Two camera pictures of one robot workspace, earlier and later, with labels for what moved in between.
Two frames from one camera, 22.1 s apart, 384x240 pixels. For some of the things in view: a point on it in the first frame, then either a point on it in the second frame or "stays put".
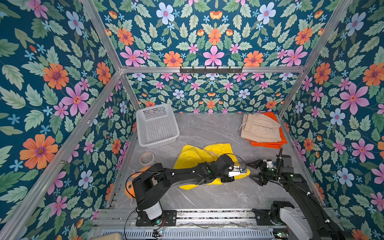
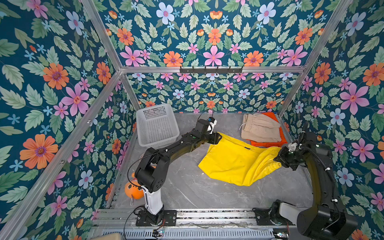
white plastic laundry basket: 156,126 stays put
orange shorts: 277,145 stays put
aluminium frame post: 92,12 stays put
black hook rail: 210,70 stays put
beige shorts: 261,128 stays put
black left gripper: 229,179 → 215,138
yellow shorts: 188,155 → 240,164
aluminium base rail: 218,224 stays put
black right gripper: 261,179 → 280,158
